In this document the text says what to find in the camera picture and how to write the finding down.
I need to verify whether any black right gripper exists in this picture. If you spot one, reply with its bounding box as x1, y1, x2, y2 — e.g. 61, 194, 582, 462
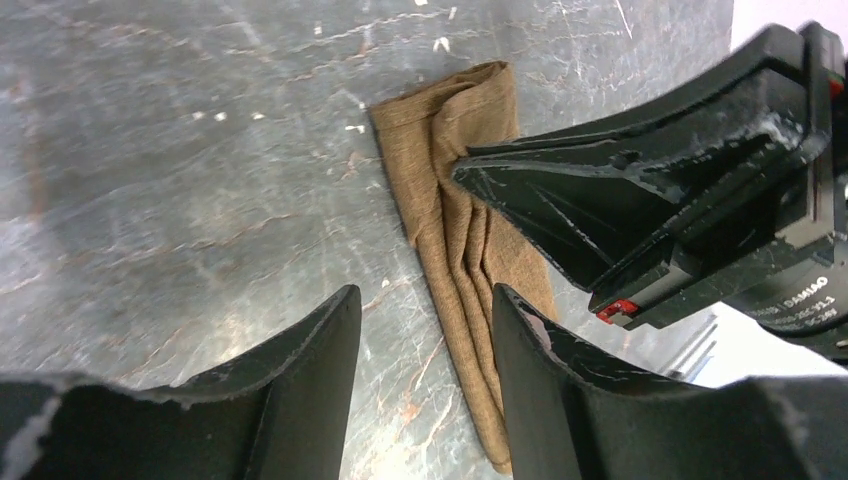
453, 22, 847, 330

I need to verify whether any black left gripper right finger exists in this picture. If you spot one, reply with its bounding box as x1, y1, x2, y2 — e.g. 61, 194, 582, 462
492, 284, 847, 479

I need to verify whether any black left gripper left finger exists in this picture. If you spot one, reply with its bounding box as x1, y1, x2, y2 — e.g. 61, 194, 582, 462
1, 285, 362, 479

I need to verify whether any brown cloth napkin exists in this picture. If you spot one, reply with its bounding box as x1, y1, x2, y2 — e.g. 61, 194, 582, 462
369, 61, 556, 474

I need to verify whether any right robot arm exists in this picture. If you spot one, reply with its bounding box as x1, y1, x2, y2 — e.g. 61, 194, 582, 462
452, 22, 847, 365

